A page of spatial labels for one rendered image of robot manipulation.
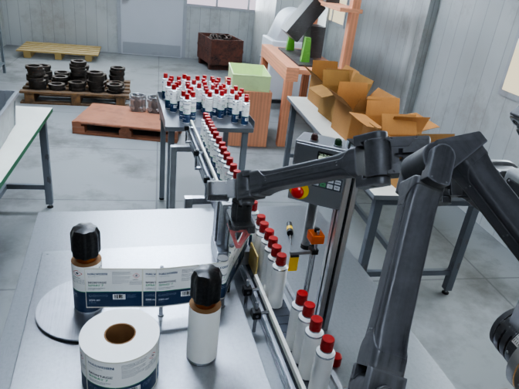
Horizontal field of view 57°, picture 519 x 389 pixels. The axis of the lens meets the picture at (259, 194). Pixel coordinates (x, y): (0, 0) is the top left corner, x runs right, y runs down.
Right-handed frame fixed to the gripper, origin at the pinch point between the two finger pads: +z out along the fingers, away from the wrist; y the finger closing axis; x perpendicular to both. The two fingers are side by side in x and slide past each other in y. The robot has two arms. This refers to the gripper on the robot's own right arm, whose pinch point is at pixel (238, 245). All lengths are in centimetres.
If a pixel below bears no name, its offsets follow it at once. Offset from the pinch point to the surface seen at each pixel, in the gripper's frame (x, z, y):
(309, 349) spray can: 16.6, 19.2, 23.4
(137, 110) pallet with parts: -25, 97, -471
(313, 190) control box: 22.5, -14.7, -5.4
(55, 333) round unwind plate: -52, 29, -3
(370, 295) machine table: 58, 36, -18
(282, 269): 17.0, 14.5, -7.3
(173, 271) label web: -17.5, 13.5, -8.2
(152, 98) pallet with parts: -8, 81, -467
